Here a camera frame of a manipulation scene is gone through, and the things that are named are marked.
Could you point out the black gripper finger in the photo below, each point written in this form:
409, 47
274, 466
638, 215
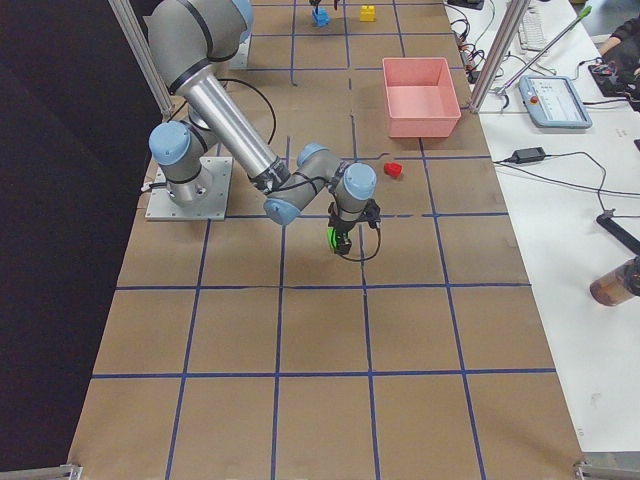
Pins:
342, 243

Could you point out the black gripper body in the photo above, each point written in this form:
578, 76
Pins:
342, 229

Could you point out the green toy block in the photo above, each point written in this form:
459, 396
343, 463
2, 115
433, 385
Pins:
331, 238

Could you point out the blue toy block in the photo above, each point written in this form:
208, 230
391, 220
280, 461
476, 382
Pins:
320, 17

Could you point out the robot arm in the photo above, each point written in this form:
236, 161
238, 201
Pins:
188, 40

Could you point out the pink plastic box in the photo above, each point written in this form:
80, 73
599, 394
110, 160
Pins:
420, 97

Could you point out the red toy block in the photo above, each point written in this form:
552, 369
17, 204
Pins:
393, 169

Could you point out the black power adapter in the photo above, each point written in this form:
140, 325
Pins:
528, 155

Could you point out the yellow toy block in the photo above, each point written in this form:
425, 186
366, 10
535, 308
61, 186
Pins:
367, 13

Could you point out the teach pendant tablet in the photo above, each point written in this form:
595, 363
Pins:
553, 102

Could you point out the white keyboard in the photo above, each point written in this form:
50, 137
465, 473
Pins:
530, 33

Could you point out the brown bottle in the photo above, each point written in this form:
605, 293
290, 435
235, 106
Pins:
618, 285

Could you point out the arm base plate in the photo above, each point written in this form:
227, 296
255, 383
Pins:
204, 198

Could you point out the aluminium frame post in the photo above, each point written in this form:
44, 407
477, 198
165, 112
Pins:
505, 34
131, 28

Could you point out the aluminium frame post left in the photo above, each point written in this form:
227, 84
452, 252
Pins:
131, 28

